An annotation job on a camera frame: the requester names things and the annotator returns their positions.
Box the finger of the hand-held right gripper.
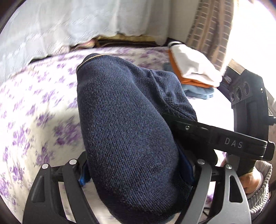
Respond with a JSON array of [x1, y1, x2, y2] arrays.
[[190, 143, 219, 167], [162, 113, 268, 160]]

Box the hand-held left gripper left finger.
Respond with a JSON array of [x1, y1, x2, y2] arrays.
[[23, 151, 100, 224]]

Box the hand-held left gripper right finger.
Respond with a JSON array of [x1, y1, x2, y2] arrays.
[[178, 149, 253, 224]]

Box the navy knit cardigan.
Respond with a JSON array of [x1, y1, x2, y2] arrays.
[[76, 53, 199, 222]]

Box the person's right forearm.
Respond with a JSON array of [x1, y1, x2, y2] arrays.
[[246, 160, 273, 213]]

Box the dark folded clothes stack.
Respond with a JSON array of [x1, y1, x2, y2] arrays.
[[95, 34, 166, 48]]

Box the pale pink folded clothes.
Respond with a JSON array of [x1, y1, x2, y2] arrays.
[[71, 39, 96, 51]]

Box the person's right hand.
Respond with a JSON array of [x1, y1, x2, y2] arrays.
[[239, 172, 263, 195]]

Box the blue folded garment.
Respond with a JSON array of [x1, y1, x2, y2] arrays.
[[163, 62, 216, 99]]

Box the white folded garment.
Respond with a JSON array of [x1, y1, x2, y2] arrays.
[[168, 39, 225, 83]]

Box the orange folded garment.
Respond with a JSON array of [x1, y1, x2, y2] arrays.
[[168, 52, 214, 89]]

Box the purple floral bed sheet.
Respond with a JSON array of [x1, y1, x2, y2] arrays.
[[0, 46, 238, 224]]

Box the brown plaid curtain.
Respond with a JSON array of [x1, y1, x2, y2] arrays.
[[186, 0, 235, 71]]

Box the white lace cover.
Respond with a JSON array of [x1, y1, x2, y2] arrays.
[[0, 0, 203, 71]]

